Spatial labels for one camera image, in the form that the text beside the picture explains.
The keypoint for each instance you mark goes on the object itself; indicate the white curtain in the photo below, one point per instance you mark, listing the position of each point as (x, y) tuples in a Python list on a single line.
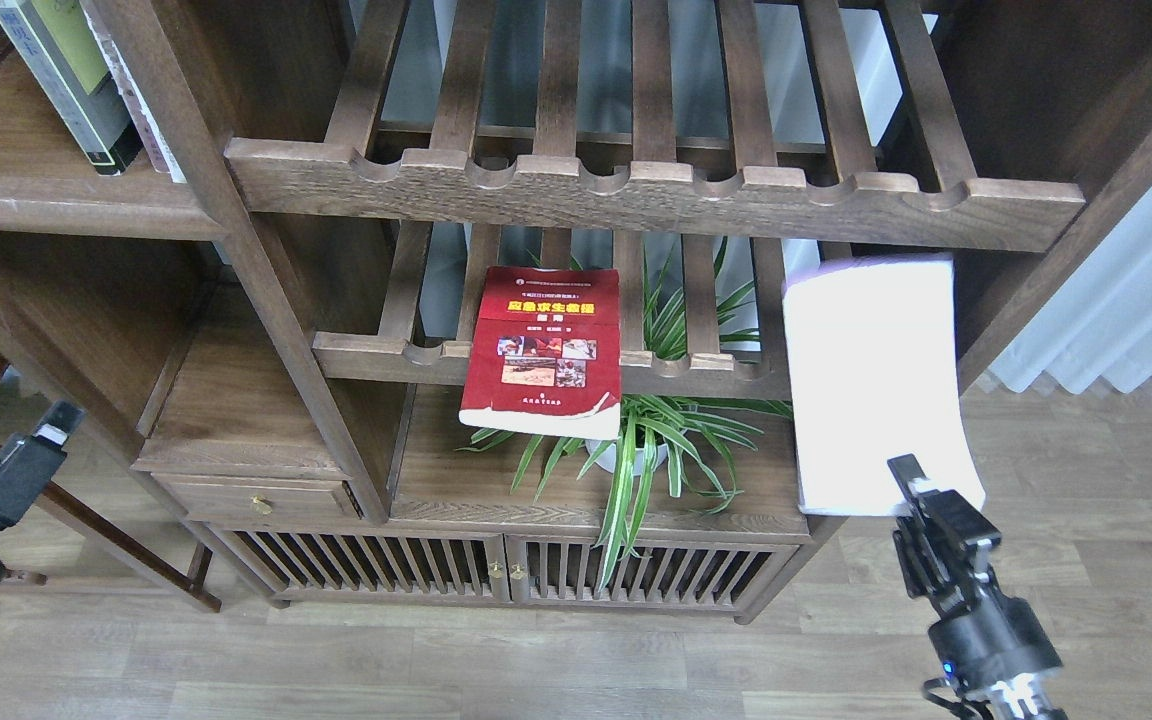
[(1096, 332)]

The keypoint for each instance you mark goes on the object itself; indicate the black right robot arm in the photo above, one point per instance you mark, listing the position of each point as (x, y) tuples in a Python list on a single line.
[(990, 709)]

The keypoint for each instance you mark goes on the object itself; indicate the green spider plant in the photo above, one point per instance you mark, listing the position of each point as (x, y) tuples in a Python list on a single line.
[(654, 429)]

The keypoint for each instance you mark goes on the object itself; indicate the green and black book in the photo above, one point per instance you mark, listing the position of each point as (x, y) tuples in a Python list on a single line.
[(59, 47)]

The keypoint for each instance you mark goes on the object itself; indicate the white cream paperback book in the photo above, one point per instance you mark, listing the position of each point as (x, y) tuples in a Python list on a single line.
[(873, 368)]

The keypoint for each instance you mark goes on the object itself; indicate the dark wooden bookshelf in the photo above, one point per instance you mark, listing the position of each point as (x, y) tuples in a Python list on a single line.
[(294, 321)]

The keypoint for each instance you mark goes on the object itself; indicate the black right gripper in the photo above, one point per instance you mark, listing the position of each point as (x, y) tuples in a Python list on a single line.
[(991, 646)]

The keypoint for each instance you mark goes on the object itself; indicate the red paperback book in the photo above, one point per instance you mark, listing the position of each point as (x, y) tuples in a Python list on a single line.
[(546, 354)]

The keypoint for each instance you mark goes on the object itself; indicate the brass drawer knob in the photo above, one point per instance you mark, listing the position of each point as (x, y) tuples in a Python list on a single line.
[(261, 506)]

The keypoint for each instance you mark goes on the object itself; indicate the white standing book on shelf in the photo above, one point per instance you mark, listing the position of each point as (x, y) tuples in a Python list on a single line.
[(158, 151)]

